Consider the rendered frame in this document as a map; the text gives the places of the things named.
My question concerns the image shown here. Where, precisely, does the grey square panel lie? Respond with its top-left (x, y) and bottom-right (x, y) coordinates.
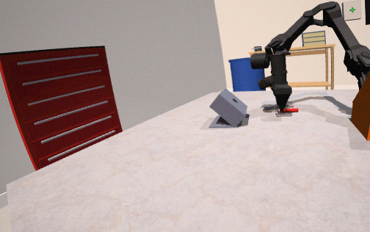
top-left (209, 89), bottom-right (247, 128)

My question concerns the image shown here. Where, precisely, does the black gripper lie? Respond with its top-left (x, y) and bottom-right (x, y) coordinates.
top-left (271, 68), bottom-right (292, 112)

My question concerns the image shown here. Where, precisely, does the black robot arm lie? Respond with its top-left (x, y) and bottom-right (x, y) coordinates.
top-left (250, 1), bottom-right (370, 90)

